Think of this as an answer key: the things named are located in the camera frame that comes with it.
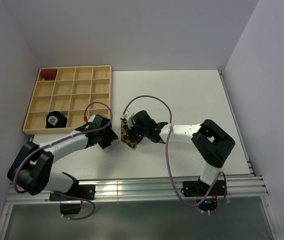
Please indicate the wooden compartment tray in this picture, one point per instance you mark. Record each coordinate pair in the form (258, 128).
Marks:
(77, 91)

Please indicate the red rolled sock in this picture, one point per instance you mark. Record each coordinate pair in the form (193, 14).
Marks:
(49, 74)

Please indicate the brown argyle sock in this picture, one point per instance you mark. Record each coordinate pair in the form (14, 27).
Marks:
(126, 137)

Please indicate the aluminium rail frame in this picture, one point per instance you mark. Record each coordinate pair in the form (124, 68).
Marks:
(138, 191)

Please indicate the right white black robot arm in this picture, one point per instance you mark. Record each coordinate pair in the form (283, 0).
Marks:
(211, 141)

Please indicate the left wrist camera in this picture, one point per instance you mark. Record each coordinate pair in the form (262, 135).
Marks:
(89, 118)

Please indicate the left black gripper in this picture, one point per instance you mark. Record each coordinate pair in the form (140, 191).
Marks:
(110, 136)

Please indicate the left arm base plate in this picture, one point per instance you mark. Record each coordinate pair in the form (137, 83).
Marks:
(71, 202)

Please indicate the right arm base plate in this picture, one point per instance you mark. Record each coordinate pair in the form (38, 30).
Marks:
(196, 188)

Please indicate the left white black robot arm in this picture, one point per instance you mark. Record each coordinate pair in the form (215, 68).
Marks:
(32, 168)

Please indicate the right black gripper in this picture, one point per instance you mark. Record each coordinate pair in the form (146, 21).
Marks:
(132, 136)

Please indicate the black sock with blue marks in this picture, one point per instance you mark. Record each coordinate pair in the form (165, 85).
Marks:
(55, 119)

